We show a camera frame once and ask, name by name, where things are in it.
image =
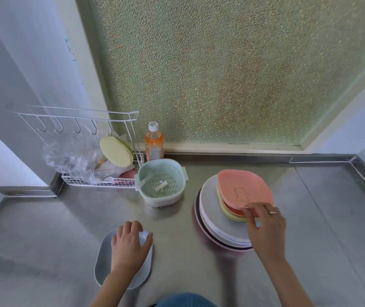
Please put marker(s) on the yellow green oval sponge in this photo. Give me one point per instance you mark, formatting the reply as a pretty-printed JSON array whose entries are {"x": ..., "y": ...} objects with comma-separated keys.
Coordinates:
[{"x": 115, "y": 151}]

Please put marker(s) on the small white plastic piece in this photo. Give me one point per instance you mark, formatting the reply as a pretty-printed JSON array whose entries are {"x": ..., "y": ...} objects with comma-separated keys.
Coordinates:
[{"x": 161, "y": 186}]

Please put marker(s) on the pink square dish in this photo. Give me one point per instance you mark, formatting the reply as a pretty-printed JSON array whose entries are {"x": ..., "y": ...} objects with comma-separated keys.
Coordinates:
[{"x": 243, "y": 185}]

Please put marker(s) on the blue-grey square dish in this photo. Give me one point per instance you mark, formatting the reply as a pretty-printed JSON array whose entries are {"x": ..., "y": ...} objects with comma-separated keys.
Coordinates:
[{"x": 102, "y": 262}]

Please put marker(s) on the orange drink bottle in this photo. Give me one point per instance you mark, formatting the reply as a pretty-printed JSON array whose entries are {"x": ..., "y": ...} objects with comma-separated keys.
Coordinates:
[{"x": 153, "y": 142}]

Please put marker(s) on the person's right forearm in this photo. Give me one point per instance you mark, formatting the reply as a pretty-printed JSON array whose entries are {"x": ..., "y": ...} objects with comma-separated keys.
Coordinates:
[{"x": 288, "y": 284}]

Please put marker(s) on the clear plastic bag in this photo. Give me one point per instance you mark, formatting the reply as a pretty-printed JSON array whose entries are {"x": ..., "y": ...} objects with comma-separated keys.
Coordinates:
[{"x": 67, "y": 156}]

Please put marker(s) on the blue knit top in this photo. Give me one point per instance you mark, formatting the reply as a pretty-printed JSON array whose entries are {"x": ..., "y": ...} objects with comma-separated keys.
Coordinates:
[{"x": 185, "y": 300}]

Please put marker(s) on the person's left hand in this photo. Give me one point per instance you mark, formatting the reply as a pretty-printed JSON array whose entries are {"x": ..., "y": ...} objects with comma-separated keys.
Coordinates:
[{"x": 128, "y": 252}]

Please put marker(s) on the person's right hand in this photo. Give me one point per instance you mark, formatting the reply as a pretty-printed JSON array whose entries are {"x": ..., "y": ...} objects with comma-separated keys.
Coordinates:
[{"x": 267, "y": 233}]

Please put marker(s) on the pale lavender small round plate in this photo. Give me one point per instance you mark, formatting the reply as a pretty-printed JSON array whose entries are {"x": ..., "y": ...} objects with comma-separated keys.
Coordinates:
[{"x": 208, "y": 201}]

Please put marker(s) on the mint green strainer bowl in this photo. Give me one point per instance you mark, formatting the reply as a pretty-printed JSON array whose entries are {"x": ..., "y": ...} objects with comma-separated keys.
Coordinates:
[{"x": 161, "y": 201}]

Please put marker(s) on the frosted glass window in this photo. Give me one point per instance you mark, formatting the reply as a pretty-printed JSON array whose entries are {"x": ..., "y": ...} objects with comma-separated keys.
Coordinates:
[{"x": 233, "y": 67}]

